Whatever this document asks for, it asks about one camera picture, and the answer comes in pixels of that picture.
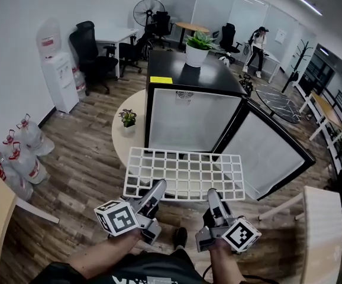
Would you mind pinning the clear water bottle on dispenser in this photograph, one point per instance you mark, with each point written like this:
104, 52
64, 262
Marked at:
49, 38

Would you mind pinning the small potted plant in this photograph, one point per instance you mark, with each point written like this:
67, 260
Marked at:
128, 123

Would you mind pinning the black mesh office chair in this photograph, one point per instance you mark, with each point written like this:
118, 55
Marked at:
91, 55
162, 25
229, 38
132, 52

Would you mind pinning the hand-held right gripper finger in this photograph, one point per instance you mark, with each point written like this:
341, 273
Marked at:
216, 203

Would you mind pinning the white grid shelf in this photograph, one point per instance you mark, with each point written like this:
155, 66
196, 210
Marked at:
183, 168

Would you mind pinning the person's left forearm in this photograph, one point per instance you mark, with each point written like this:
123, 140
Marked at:
100, 256

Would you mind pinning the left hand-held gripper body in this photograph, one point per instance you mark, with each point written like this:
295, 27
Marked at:
119, 217

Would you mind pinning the wooden table white legs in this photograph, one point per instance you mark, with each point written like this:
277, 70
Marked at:
326, 111

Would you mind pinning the empty water jug red cap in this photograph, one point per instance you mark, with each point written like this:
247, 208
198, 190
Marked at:
35, 138
8, 179
29, 167
10, 138

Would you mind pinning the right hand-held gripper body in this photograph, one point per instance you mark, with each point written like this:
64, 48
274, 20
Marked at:
240, 235

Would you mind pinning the large plant in white pot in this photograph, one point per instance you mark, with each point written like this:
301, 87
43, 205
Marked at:
195, 55

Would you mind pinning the round wooden table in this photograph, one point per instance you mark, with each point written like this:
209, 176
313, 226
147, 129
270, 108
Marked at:
190, 27

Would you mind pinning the person's black shirt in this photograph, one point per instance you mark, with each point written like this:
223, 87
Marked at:
147, 269

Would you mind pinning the white office desk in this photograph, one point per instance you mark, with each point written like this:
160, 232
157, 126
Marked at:
114, 34

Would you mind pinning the full water jug red label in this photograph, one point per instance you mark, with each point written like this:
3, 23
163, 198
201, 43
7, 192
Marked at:
80, 83

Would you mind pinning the white narrow desk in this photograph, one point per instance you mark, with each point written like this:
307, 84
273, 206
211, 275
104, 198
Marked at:
273, 58

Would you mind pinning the person's black shoe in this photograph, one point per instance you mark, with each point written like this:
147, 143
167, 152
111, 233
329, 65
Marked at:
180, 238

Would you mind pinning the white paper notice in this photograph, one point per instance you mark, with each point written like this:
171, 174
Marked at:
281, 36

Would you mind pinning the yellow sticky note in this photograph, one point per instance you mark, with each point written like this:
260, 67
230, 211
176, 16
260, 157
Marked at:
161, 80

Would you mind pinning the black standing fan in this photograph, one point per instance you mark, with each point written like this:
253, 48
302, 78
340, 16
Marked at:
147, 12

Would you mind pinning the round dark marble table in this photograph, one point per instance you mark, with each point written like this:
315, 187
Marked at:
277, 102

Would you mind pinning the light wooden table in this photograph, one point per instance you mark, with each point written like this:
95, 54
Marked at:
322, 235

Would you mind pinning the person's right forearm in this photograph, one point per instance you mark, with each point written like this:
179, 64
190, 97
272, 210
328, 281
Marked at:
225, 265

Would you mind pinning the black mini fridge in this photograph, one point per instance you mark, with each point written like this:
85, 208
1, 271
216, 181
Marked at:
194, 120

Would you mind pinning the beige round table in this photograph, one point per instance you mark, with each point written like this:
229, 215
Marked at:
129, 146

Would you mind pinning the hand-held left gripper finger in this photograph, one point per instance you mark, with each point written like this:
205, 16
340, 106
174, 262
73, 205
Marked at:
157, 191

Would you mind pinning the white water dispenser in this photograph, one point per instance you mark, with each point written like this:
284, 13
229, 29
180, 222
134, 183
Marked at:
59, 81

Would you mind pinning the black coat rack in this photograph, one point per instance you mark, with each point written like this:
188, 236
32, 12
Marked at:
296, 61

